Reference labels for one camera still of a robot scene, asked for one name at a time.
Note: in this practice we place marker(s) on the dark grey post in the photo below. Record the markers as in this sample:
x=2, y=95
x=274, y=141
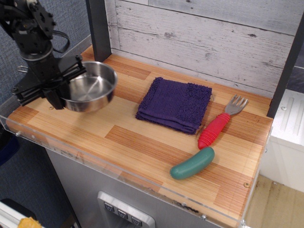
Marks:
x=99, y=29
x=287, y=70

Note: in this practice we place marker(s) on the dark grey right post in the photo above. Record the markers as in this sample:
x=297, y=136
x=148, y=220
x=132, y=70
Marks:
x=287, y=70

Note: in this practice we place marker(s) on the stainless steel pot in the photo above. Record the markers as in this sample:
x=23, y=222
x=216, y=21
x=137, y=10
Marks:
x=90, y=91

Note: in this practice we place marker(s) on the dark grey left post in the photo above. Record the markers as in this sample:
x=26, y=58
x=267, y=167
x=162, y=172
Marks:
x=99, y=29

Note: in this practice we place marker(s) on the green toy cucumber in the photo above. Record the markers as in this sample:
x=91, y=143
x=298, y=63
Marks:
x=193, y=165

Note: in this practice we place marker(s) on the white cabinet on right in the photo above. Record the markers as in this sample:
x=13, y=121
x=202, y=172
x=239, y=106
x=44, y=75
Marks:
x=283, y=160

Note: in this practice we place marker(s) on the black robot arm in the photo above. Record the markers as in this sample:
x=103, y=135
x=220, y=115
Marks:
x=32, y=28

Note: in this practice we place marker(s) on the silver toy fridge cabinet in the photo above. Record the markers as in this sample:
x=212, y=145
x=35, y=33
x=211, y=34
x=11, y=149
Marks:
x=82, y=185

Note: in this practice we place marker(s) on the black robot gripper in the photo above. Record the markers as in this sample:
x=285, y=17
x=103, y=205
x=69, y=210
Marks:
x=47, y=73

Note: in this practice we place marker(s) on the red handled metal fork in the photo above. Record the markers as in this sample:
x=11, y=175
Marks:
x=215, y=127

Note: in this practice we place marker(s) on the purple folded cloth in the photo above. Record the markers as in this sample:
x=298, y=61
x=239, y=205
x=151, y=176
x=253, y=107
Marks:
x=180, y=106

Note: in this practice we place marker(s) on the silver dispenser button panel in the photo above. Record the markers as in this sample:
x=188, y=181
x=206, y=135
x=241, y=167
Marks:
x=125, y=211

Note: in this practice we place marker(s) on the clear acrylic guard rail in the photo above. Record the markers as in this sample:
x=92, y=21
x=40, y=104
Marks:
x=112, y=141

